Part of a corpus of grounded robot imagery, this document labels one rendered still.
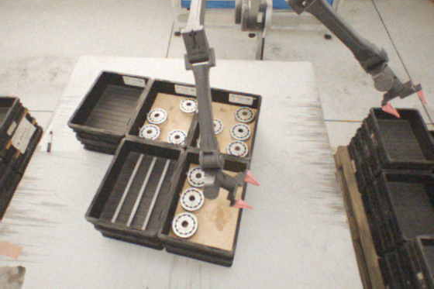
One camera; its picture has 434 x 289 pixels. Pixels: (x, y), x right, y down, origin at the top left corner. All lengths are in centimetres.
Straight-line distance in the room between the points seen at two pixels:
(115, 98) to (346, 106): 203
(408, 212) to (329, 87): 142
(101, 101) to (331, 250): 136
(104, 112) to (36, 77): 182
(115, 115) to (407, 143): 177
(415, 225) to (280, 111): 98
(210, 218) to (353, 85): 223
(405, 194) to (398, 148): 28
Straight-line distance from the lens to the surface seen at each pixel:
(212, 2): 329
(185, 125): 156
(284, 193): 154
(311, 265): 146
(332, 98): 299
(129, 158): 150
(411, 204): 216
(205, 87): 106
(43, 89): 331
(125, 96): 176
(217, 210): 133
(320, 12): 108
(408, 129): 232
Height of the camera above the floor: 207
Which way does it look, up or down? 53 degrees down
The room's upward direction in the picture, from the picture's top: 1 degrees counter-clockwise
